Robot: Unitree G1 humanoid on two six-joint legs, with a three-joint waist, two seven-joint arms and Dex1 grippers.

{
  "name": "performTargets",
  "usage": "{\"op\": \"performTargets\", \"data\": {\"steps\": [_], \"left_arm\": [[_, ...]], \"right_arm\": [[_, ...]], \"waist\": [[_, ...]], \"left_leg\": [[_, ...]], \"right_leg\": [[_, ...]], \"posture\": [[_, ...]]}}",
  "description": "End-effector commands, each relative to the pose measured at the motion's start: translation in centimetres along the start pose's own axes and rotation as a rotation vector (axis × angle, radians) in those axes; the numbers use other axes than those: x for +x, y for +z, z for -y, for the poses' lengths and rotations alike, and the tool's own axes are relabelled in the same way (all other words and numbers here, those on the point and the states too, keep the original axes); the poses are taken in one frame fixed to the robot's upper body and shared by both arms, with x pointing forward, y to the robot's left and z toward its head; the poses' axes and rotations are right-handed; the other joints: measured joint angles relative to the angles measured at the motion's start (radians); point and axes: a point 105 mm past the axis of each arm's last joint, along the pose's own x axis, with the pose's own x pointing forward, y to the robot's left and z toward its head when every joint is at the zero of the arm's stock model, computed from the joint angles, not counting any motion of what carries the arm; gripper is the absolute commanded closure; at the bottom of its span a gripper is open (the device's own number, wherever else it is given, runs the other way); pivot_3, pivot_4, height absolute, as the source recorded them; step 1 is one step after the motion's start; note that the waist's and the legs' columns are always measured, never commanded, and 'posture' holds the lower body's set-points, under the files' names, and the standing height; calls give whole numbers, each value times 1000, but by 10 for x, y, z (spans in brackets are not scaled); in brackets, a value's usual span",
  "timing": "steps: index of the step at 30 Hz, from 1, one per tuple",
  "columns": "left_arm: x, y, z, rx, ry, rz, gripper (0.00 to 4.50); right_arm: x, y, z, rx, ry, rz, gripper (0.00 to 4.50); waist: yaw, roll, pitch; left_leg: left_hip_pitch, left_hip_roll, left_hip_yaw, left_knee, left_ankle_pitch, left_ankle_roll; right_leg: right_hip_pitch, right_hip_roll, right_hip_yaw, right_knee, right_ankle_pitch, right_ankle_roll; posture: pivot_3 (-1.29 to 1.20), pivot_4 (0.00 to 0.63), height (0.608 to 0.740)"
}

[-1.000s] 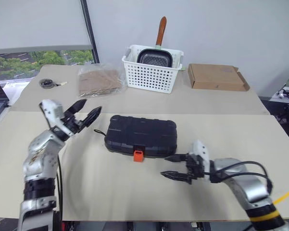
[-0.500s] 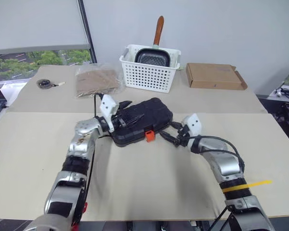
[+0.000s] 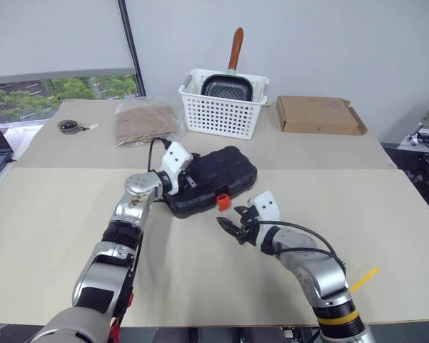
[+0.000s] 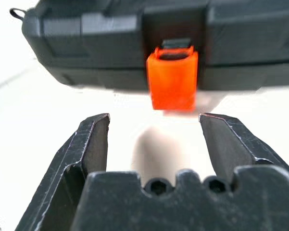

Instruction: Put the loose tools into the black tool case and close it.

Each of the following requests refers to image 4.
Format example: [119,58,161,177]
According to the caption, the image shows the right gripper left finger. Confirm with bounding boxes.
[15,113,111,231]

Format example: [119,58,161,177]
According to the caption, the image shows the black plastic tool case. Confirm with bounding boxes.
[21,0,289,91]

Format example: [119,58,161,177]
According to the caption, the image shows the orange case latch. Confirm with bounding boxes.
[146,46,199,111]

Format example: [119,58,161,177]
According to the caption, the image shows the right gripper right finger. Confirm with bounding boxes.
[198,113,283,181]

